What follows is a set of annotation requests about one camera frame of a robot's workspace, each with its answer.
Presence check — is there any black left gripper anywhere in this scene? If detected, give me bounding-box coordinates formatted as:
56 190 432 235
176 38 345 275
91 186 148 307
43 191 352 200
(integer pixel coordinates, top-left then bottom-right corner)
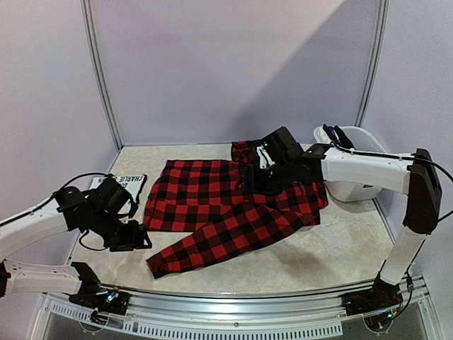
91 208 152 252

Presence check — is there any red black plaid flannel shirt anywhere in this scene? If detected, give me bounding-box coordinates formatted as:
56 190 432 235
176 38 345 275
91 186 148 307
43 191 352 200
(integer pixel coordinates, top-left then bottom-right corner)
144 140 328 279

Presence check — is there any white and green t-shirt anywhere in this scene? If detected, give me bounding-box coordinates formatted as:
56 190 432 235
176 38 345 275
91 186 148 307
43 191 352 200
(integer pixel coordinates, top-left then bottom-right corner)
88 174 147 210

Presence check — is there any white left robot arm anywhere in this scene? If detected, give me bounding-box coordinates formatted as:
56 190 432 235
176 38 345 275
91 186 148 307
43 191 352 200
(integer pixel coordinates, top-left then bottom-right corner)
1 186 152 307

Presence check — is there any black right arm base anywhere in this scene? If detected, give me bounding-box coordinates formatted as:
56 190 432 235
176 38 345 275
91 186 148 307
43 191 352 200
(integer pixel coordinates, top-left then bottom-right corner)
340 273 413 319

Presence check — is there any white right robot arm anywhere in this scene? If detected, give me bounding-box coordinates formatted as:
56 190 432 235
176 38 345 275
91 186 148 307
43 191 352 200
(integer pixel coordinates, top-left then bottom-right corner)
231 141 442 309

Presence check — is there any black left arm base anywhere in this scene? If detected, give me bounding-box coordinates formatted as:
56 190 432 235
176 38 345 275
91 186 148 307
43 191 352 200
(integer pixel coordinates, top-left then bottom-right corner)
69 262 131 315

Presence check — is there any dark patterned clothes pile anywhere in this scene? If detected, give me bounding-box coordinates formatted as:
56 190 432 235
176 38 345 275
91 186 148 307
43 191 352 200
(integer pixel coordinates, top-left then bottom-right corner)
323 124 355 149

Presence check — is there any white plastic laundry basket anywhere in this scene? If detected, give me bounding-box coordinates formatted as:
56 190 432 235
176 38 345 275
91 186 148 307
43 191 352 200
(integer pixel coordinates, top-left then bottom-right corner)
326 126 386 203

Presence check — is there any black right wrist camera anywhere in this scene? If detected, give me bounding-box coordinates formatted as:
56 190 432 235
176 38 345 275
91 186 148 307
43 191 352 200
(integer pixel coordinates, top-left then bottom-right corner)
262 126 304 164

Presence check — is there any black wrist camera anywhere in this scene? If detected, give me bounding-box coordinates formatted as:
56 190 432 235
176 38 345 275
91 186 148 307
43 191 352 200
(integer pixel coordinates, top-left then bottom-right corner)
262 126 304 164
94 177 138 218

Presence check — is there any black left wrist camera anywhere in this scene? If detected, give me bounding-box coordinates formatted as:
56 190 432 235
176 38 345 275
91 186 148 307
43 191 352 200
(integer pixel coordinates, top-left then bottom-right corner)
94 177 138 218

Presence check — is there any aluminium front rail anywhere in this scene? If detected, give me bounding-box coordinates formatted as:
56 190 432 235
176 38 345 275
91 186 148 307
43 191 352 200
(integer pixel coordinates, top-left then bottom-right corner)
40 283 435 340

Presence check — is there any right aluminium frame post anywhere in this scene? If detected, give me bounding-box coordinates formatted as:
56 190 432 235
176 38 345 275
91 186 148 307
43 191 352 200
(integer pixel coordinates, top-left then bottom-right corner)
355 0 389 127

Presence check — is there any aluminium frame post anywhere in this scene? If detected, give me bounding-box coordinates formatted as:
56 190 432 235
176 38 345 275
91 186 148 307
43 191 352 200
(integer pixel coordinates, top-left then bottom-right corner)
80 0 124 151
355 0 389 127

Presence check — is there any left aluminium frame post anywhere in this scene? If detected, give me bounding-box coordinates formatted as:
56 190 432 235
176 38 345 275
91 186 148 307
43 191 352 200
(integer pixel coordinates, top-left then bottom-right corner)
80 0 124 151

